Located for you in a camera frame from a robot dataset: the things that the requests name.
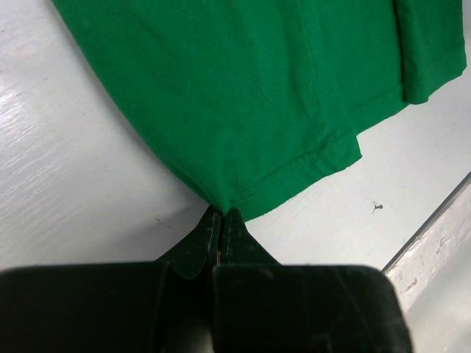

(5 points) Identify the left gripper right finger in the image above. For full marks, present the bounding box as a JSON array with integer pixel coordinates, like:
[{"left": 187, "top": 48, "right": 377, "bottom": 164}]
[{"left": 219, "top": 209, "right": 280, "bottom": 265}]

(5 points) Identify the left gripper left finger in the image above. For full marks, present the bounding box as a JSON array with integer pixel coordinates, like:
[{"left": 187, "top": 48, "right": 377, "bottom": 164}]
[{"left": 156, "top": 206, "right": 221, "bottom": 280}]

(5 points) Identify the green t shirt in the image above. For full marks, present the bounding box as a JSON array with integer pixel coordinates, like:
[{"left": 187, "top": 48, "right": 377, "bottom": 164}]
[{"left": 54, "top": 0, "right": 467, "bottom": 220}]

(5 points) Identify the white foam front board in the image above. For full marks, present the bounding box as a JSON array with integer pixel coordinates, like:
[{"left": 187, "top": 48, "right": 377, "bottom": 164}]
[{"left": 388, "top": 199, "right": 470, "bottom": 352}]

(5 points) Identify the aluminium table frame rail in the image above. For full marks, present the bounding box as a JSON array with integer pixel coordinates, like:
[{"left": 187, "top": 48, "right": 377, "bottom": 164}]
[{"left": 381, "top": 172, "right": 471, "bottom": 274}]

